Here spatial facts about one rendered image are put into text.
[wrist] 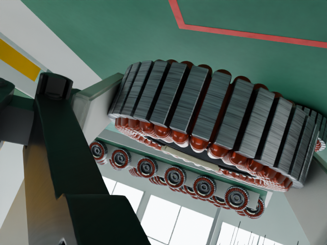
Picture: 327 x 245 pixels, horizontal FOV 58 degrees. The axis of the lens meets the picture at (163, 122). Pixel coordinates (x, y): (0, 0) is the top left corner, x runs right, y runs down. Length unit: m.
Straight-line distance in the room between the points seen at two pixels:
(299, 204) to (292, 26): 0.15
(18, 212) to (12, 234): 0.24
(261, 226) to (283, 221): 0.44
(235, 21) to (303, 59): 0.08
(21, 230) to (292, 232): 4.86
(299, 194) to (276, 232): 6.44
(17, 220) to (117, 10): 3.71
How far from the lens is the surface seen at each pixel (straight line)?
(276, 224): 6.61
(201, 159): 0.20
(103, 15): 0.35
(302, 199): 0.17
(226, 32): 0.29
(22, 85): 1.11
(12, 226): 3.99
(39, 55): 0.61
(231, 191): 1.41
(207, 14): 0.28
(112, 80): 0.16
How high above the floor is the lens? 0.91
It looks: 13 degrees down
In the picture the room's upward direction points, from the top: 160 degrees counter-clockwise
